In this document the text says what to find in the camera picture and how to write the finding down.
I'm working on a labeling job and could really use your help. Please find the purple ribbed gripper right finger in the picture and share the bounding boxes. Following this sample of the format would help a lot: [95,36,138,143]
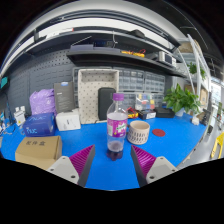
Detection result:
[131,145,178,187]

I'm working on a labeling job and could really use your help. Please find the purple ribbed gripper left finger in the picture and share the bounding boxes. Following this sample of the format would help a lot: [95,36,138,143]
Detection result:
[47,145,95,187]

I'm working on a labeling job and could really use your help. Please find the beige perforated cup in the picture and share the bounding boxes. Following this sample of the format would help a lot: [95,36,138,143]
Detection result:
[127,121,150,145]

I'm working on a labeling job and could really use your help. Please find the red round coaster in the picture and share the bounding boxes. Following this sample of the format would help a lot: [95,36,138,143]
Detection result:
[152,129,166,137]

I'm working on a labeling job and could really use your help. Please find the blue table mat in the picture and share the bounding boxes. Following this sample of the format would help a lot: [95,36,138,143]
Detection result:
[0,114,206,192]

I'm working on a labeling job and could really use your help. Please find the brown cardboard box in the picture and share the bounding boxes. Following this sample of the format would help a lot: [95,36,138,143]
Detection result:
[15,136,62,170]

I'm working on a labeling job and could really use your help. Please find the white small box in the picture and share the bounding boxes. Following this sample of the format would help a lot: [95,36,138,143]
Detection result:
[56,109,81,131]

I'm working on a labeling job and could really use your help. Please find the black box white label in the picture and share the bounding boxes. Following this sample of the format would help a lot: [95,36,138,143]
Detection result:
[139,109,156,120]

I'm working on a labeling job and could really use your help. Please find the blue NUC box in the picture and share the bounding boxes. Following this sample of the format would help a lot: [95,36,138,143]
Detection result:
[23,113,55,137]

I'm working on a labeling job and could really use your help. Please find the plastic bottle purple cap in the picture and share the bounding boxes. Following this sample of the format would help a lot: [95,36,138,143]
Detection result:
[107,93,128,161]

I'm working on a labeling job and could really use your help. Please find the black flat device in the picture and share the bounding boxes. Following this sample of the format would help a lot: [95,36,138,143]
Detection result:
[155,107,175,118]

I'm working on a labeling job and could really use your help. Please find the clear parts organizer box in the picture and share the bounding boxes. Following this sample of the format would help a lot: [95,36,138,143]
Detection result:
[135,93,155,111]

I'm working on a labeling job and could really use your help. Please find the purple plastic bag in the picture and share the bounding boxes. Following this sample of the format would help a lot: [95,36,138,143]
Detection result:
[29,89,56,115]

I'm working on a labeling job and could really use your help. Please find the green potted plant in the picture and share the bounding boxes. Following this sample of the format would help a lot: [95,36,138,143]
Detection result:
[164,84,200,117]

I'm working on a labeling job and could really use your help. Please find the yellow chair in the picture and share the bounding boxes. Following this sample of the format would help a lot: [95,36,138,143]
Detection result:
[210,132,224,158]

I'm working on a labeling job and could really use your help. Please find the dark grey flat box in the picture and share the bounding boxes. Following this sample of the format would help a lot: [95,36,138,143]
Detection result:
[54,82,75,113]

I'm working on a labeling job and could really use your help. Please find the black hard case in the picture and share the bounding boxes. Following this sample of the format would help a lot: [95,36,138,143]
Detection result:
[98,87,116,120]

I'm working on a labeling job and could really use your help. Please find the white pegboard panel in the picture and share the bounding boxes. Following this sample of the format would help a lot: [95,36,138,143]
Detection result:
[78,69,119,124]

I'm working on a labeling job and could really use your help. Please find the grey drawer organizer cabinet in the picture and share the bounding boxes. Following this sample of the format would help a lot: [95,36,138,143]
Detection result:
[73,67,165,107]

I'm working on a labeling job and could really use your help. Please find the dark metal shelf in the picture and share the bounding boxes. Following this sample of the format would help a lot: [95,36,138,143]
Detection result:
[67,50,184,78]

